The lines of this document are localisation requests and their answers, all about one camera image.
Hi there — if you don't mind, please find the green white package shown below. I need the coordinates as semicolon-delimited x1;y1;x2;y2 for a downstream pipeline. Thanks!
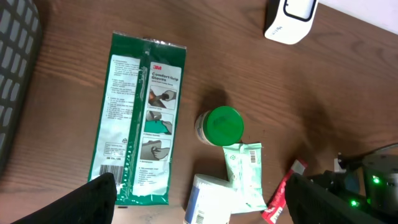
88;32;187;206

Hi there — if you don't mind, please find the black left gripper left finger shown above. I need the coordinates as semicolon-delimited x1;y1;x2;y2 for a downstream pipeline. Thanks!
12;172;117;224

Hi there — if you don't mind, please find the grey plastic basket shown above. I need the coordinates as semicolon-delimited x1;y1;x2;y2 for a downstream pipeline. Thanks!
1;0;42;172

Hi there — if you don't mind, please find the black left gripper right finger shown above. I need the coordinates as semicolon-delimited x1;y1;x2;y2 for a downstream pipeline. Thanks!
285;174;383;224

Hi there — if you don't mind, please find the red stick sachet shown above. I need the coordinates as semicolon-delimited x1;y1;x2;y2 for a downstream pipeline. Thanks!
262;159;307;224

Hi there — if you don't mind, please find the white barcode scanner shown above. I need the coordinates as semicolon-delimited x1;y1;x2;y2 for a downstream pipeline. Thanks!
264;0;318;45

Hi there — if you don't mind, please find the green cap bottle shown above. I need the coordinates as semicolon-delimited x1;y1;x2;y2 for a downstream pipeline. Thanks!
194;106;244;147

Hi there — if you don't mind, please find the white plastic cup container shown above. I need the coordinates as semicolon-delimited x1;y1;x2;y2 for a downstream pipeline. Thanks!
183;174;236;224

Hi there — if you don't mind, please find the teal wet wipes pack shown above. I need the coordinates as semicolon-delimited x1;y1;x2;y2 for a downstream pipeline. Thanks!
223;143;267;214

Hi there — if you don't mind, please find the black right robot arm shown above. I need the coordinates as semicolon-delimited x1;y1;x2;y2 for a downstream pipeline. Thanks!
308;142;397;223

